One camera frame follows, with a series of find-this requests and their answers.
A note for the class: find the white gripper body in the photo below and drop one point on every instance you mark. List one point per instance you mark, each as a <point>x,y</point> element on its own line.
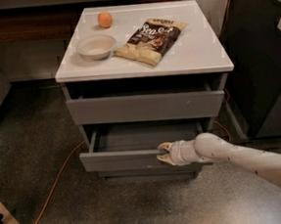
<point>176,152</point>

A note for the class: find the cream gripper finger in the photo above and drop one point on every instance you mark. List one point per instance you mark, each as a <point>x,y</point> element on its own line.
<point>165,146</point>
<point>165,159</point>

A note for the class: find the brown and cream chip bag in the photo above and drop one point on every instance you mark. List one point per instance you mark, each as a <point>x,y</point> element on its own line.
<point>151,41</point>

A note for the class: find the grey drawer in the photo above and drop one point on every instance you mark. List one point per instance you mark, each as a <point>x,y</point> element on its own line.
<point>134,146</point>
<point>144,107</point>
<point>151,171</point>

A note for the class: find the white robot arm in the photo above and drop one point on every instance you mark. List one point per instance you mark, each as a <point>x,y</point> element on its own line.
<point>207,148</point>

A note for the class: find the grey top drawer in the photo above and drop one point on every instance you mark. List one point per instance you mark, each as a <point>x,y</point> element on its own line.
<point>144,107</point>

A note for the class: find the grey bottom drawer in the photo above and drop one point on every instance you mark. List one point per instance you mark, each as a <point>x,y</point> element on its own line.
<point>151,171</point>

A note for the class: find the grey drawer cabinet white top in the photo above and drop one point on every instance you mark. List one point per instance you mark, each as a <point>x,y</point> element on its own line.
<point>196,62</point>

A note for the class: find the white paper bowl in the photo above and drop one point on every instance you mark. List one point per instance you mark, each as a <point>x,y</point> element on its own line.
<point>96,47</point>

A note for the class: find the dark cabinet on right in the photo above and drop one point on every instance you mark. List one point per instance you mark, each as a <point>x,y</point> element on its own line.
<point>251,36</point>

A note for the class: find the orange fruit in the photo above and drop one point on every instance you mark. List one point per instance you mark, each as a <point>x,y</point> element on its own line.
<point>105,19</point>

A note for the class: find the dark wooden shelf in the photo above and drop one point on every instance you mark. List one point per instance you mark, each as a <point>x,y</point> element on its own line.
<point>50,21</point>

